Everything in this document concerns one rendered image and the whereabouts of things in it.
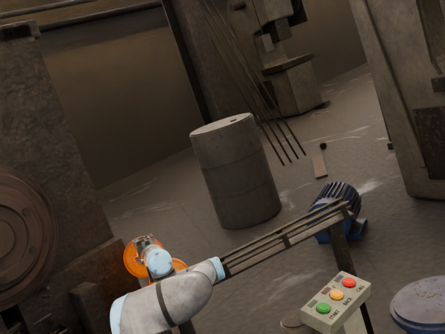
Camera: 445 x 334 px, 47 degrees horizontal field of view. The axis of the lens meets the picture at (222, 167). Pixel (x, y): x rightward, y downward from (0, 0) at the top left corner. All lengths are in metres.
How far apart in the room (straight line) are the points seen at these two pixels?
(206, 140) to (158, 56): 5.77
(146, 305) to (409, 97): 2.69
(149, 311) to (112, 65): 8.15
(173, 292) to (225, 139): 2.98
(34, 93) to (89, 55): 7.09
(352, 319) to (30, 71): 1.40
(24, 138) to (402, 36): 2.42
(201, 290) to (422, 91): 2.53
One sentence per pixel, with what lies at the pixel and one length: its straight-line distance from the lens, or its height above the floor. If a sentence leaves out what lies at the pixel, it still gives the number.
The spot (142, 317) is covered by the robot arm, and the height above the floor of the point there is 0.89.
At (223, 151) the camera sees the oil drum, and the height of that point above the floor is 0.69.
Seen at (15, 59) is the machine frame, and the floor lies 1.63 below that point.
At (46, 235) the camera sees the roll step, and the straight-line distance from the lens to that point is 1.80.
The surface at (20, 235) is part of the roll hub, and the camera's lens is 1.70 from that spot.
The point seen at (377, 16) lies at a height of 1.33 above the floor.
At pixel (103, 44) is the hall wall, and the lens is 9.26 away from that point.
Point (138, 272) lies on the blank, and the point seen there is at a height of 0.76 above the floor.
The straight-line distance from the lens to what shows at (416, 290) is 1.95.
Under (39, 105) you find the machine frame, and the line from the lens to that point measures 2.00.
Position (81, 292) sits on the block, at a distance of 1.89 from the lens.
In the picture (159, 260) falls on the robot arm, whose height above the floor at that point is 0.88.
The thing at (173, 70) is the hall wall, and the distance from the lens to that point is 9.95.
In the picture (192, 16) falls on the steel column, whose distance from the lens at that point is 5.75.
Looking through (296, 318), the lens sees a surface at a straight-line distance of 1.78.
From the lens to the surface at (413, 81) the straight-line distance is 3.54.
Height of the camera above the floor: 1.40
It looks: 11 degrees down
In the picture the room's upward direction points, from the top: 19 degrees counter-clockwise
